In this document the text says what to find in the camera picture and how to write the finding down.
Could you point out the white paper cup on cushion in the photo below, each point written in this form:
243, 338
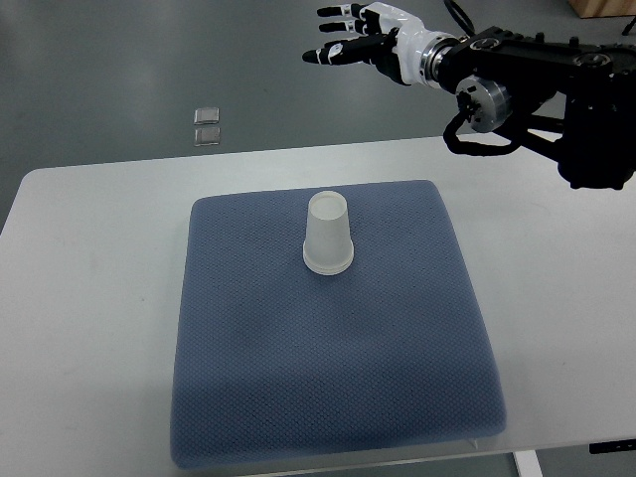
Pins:
327, 269

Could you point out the black tripod foot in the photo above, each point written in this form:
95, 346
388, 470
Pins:
629, 27

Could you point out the blue mesh cushion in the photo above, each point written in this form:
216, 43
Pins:
275, 361

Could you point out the black table control panel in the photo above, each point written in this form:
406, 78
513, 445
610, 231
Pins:
612, 446

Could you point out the white table leg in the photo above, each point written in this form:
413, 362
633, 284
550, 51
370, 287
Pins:
527, 464

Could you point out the wooden box corner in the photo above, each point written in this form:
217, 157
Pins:
587, 9

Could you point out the white paper cup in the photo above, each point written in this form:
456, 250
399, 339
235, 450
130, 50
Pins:
327, 235
327, 269

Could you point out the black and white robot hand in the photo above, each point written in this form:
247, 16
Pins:
393, 41

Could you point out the upper metal floor plate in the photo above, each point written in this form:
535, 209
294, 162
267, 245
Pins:
206, 115

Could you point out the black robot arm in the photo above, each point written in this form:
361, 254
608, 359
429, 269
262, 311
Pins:
572, 103

